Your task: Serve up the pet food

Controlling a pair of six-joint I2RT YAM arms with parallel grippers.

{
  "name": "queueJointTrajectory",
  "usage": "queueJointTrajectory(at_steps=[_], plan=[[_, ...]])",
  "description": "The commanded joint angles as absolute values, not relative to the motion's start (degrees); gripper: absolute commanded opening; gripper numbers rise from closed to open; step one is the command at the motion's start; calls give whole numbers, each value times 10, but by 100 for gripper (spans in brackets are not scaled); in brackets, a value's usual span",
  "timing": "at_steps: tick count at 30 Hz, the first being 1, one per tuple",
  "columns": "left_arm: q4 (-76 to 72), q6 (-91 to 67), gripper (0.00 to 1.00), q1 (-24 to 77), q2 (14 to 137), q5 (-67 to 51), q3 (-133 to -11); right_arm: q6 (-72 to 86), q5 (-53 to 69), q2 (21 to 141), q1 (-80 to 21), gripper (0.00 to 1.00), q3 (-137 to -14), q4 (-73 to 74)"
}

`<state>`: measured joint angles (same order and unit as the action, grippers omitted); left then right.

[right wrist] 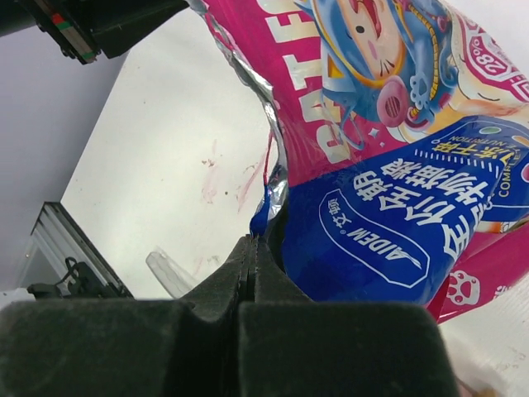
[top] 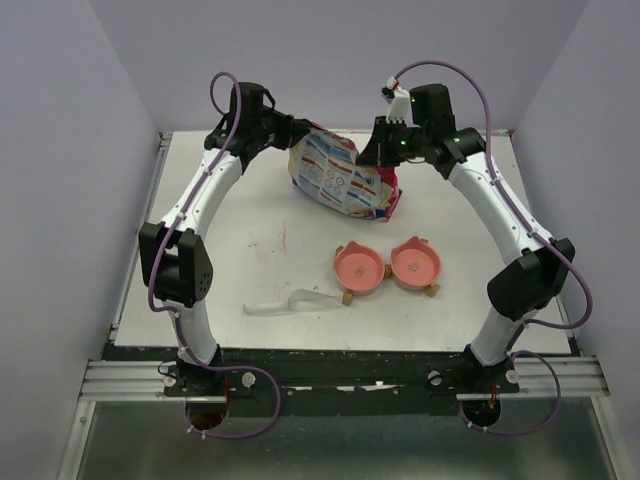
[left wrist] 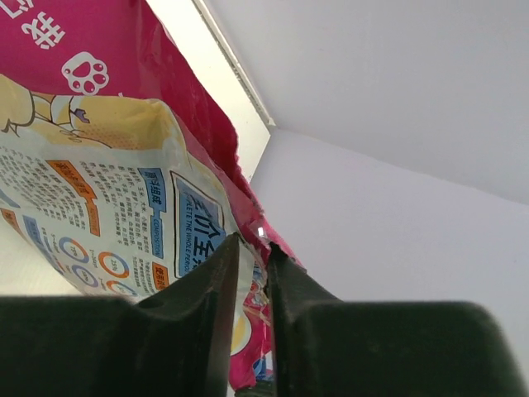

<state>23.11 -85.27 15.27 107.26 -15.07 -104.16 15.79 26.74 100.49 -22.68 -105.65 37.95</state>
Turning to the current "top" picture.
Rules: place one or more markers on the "clear plastic scoop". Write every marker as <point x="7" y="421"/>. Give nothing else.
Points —
<point x="299" y="301"/>

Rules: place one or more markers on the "pink left pet bowl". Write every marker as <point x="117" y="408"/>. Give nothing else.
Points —
<point x="358" y="269"/>

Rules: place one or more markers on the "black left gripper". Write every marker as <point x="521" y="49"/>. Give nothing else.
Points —
<point x="291" y="129"/>

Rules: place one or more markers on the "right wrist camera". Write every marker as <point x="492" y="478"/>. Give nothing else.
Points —
<point x="398" y="100"/>

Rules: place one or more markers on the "pink right pet bowl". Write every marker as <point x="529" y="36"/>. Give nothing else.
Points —
<point x="416" y="266"/>

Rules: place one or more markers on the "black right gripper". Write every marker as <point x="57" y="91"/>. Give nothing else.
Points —
<point x="375" y="152"/>

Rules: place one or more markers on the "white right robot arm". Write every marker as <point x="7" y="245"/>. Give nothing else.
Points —
<point x="420" y="124"/>

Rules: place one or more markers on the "pink pet bowl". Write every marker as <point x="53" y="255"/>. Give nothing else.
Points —
<point x="358" y="269"/>
<point x="416" y="266"/>

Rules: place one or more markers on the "pet food bag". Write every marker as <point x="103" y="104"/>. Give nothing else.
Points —
<point x="322" y="165"/>

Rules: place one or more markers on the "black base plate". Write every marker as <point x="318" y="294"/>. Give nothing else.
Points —
<point x="255" y="383"/>

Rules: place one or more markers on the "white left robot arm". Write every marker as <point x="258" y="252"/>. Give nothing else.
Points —
<point x="176" y="268"/>

